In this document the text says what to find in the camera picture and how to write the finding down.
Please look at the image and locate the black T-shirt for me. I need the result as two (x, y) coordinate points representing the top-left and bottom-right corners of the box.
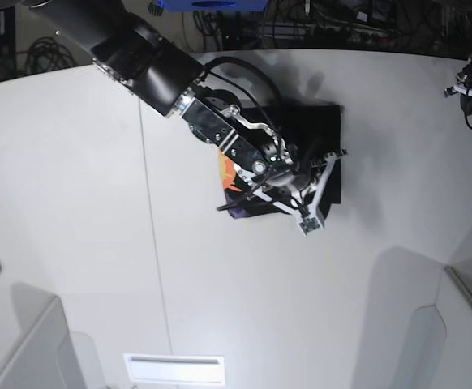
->
(218, 105), (342, 220)

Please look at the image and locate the white panel lower right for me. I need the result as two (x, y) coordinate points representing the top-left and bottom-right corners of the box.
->
(393, 267), (472, 388)

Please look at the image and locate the white tray bottom centre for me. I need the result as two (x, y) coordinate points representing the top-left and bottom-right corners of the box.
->
(123, 353), (226, 386)

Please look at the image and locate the blue plastic box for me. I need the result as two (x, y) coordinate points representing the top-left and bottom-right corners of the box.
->
(157, 0), (268, 12)

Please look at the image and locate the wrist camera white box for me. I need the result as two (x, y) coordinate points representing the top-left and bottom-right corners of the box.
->
(298, 215), (324, 237)

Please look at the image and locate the coiled black cable on floor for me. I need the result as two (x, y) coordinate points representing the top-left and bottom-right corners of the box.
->
(24, 36), (79, 76)

